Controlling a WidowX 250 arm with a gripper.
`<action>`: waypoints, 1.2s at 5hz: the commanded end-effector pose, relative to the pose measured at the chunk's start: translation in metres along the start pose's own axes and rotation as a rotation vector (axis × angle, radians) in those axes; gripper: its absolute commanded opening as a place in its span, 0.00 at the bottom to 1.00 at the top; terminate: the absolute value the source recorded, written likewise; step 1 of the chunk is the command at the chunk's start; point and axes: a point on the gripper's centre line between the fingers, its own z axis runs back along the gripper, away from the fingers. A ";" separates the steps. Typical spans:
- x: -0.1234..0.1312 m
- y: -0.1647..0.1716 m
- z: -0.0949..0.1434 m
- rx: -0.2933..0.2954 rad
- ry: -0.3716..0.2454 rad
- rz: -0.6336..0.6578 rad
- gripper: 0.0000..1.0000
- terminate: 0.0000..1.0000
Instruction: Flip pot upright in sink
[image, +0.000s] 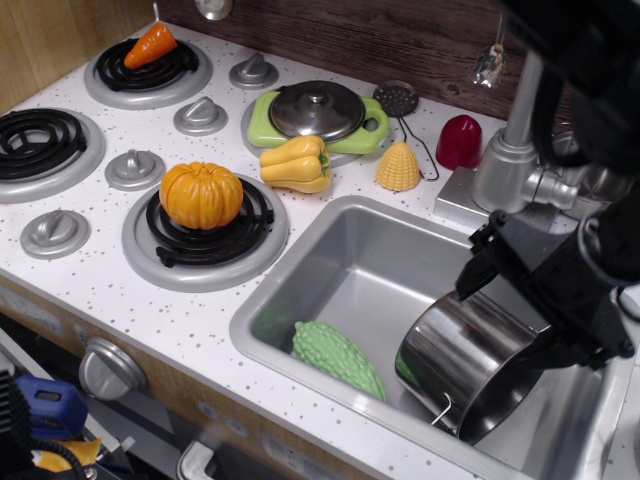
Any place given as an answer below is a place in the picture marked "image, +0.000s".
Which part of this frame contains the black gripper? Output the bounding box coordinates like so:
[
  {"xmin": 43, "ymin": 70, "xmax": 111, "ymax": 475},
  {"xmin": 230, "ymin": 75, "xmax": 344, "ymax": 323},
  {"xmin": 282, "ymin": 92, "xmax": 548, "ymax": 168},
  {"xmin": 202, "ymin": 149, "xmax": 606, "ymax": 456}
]
[{"xmin": 455, "ymin": 211, "xmax": 635, "ymax": 372}]

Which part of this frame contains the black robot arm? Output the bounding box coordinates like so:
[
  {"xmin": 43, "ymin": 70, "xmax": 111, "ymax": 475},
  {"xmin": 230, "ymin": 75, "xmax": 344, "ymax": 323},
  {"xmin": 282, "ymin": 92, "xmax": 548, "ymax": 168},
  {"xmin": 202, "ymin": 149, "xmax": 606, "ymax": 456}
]
[{"xmin": 456, "ymin": 1, "xmax": 639, "ymax": 370}]

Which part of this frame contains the small metal pot behind faucet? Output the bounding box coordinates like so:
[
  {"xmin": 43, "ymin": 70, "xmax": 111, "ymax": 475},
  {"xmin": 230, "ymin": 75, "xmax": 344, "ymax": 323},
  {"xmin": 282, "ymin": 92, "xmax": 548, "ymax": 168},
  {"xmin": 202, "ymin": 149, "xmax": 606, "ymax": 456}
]
[{"xmin": 550, "ymin": 163, "xmax": 634, "ymax": 220}]

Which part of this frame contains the silver sink basin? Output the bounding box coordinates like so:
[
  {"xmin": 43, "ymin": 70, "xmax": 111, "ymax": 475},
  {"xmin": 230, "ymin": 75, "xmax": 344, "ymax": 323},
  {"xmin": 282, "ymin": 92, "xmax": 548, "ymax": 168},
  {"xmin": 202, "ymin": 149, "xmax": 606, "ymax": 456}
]
[{"xmin": 230, "ymin": 196, "xmax": 634, "ymax": 479}]

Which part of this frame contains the stainless steel pot lid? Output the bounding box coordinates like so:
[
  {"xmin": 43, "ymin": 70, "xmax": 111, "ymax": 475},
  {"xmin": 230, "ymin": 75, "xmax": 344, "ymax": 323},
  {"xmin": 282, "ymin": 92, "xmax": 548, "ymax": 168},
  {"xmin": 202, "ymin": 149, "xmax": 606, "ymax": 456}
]
[{"xmin": 269, "ymin": 80, "xmax": 365, "ymax": 143}]

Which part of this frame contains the silver faucet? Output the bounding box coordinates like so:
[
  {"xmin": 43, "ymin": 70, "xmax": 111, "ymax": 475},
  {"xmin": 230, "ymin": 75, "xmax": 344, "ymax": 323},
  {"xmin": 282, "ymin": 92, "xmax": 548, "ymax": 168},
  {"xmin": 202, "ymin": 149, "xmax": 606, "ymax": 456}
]
[{"xmin": 434, "ymin": 52, "xmax": 580, "ymax": 231}]

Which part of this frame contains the red pepper toy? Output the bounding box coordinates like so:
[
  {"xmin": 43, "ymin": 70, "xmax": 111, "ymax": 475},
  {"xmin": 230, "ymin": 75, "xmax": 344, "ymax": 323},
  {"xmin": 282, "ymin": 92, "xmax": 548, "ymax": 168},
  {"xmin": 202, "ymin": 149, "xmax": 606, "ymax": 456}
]
[{"xmin": 436, "ymin": 115, "xmax": 483, "ymax": 171}]

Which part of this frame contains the yellow corn toy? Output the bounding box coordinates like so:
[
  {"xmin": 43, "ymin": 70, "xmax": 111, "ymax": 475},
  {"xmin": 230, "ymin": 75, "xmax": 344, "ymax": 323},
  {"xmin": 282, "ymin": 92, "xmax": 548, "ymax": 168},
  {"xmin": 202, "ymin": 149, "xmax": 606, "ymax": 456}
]
[{"xmin": 375, "ymin": 142, "xmax": 421, "ymax": 192}]

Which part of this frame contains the green bitter melon toy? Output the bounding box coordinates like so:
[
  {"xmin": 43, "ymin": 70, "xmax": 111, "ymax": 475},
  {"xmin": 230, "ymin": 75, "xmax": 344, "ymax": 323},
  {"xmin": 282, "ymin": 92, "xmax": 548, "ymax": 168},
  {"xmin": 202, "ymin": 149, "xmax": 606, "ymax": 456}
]
[{"xmin": 292, "ymin": 321, "xmax": 386, "ymax": 401}]

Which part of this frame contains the hanging metal spoon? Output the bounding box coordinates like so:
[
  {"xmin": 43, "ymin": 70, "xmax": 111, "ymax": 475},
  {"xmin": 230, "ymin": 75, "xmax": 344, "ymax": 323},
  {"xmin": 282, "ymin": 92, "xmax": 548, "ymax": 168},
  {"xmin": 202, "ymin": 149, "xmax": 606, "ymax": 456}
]
[{"xmin": 472, "ymin": 15, "xmax": 506, "ymax": 89}]

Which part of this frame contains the small metal strainer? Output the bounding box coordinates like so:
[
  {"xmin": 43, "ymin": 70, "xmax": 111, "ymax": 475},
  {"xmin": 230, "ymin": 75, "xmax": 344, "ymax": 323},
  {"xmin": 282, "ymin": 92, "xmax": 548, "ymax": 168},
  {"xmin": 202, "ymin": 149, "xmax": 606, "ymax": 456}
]
[{"xmin": 373, "ymin": 80, "xmax": 440, "ymax": 182}]

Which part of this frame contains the yellow bell pepper toy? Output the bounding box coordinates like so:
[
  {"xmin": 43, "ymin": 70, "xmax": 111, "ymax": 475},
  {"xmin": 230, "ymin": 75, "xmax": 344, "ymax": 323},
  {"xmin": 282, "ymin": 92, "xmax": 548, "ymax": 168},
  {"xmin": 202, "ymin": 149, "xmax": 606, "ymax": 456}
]
[{"xmin": 260, "ymin": 136, "xmax": 332, "ymax": 194}]

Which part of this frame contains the orange pumpkin toy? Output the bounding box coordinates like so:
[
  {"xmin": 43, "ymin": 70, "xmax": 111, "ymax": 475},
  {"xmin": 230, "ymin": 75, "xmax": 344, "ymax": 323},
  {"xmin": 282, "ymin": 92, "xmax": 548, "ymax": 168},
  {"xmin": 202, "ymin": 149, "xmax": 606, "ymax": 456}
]
[{"xmin": 159, "ymin": 162, "xmax": 244, "ymax": 230}]

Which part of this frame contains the front stove burner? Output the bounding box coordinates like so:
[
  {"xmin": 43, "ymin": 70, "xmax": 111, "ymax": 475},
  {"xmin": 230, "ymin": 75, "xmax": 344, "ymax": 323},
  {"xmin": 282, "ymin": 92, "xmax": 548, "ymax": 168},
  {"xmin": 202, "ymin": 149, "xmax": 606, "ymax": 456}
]
[{"xmin": 122, "ymin": 175, "xmax": 289, "ymax": 293}]

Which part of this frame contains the stove burner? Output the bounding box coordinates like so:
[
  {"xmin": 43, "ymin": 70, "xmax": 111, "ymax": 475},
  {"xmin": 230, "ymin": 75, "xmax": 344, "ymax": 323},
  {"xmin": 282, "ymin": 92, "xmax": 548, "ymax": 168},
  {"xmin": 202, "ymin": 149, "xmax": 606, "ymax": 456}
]
[
  {"xmin": 84, "ymin": 38, "xmax": 213, "ymax": 110},
  {"xmin": 1, "ymin": 108, "xmax": 106, "ymax": 204},
  {"xmin": 122, "ymin": 175, "xmax": 289, "ymax": 293}
]

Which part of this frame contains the grey knob top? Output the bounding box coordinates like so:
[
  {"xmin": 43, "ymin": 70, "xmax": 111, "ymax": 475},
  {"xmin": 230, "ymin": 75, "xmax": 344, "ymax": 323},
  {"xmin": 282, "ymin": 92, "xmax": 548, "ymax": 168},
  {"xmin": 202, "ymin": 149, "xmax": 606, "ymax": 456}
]
[{"xmin": 229, "ymin": 53, "xmax": 279, "ymax": 90}]

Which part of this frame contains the grey knob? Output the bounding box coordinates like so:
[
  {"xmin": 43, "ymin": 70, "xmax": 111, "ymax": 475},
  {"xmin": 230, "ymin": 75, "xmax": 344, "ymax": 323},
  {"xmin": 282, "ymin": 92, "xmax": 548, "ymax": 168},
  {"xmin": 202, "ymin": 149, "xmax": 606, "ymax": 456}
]
[
  {"xmin": 20, "ymin": 209, "xmax": 91, "ymax": 260},
  {"xmin": 229, "ymin": 53, "xmax": 279, "ymax": 90},
  {"xmin": 105, "ymin": 149, "xmax": 166, "ymax": 191},
  {"xmin": 173, "ymin": 96, "xmax": 228, "ymax": 136}
]

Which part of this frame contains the grey knob middle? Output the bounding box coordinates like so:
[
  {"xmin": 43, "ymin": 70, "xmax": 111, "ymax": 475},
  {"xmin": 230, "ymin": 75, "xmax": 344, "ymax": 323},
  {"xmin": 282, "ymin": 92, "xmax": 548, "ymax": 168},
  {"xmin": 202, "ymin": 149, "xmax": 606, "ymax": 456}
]
[{"xmin": 173, "ymin": 96, "xmax": 228, "ymax": 136}]

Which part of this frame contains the grey knob left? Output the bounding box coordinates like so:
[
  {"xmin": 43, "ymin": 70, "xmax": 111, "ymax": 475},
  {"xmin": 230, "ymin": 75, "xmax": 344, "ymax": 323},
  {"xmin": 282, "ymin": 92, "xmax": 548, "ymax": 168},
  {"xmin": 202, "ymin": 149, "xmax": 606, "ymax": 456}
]
[{"xmin": 105, "ymin": 149, "xmax": 166, "ymax": 191}]

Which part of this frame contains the back left stove burner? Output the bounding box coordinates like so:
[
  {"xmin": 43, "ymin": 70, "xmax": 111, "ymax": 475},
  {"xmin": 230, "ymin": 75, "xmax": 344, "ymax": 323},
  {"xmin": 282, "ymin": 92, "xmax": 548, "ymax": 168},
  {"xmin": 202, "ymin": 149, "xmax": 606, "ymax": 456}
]
[{"xmin": 84, "ymin": 38, "xmax": 213, "ymax": 110}]

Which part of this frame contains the silver oven front knob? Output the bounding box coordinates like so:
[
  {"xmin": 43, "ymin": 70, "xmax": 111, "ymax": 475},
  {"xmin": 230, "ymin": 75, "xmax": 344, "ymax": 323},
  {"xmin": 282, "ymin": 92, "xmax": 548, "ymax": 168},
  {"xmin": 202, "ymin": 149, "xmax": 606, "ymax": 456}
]
[{"xmin": 78, "ymin": 336, "xmax": 147, "ymax": 401}]

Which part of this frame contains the orange carrot toy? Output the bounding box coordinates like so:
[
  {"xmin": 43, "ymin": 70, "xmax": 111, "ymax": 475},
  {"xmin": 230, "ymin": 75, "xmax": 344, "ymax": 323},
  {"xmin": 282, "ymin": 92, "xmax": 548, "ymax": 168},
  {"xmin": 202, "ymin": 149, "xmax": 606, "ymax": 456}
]
[{"xmin": 124, "ymin": 22, "xmax": 178, "ymax": 70}]

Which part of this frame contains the yellow cloth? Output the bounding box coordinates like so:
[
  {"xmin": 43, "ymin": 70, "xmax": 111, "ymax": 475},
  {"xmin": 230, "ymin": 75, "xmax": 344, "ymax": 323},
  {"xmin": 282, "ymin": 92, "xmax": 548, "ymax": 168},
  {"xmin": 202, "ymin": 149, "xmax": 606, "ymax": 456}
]
[{"xmin": 30, "ymin": 438, "xmax": 102, "ymax": 473}]

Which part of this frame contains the grey knob front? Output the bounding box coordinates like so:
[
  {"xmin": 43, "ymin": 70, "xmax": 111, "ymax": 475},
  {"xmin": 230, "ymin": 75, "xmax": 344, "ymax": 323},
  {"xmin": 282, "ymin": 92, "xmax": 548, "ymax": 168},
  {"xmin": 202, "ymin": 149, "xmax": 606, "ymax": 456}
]
[{"xmin": 20, "ymin": 209, "xmax": 91, "ymax": 260}]

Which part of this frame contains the blue clamp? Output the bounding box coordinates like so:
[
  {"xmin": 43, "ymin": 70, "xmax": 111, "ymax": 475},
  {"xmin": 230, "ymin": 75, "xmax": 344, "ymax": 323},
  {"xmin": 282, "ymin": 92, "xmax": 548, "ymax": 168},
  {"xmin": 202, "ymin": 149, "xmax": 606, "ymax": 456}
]
[{"xmin": 16, "ymin": 375, "xmax": 88, "ymax": 440}]

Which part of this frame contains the far left stove burner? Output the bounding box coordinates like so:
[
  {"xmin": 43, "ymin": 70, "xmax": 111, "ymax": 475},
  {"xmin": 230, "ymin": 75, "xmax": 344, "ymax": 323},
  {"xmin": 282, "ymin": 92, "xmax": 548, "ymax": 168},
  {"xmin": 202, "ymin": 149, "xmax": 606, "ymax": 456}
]
[{"xmin": 1, "ymin": 108, "xmax": 106, "ymax": 204}]

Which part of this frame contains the silver oven handle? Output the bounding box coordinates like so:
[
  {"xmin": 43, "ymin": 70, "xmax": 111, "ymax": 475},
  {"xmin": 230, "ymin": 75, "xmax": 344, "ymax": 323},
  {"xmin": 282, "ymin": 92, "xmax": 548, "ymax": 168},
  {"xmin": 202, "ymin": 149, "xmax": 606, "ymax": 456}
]
[{"xmin": 176, "ymin": 441, "xmax": 217, "ymax": 480}]

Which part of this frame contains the silver wall knob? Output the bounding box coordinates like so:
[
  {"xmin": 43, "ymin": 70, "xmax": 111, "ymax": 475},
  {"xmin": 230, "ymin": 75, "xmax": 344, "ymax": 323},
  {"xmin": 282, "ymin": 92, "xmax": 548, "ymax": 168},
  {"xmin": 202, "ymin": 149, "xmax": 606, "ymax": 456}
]
[{"xmin": 195, "ymin": 0, "xmax": 234, "ymax": 21}]

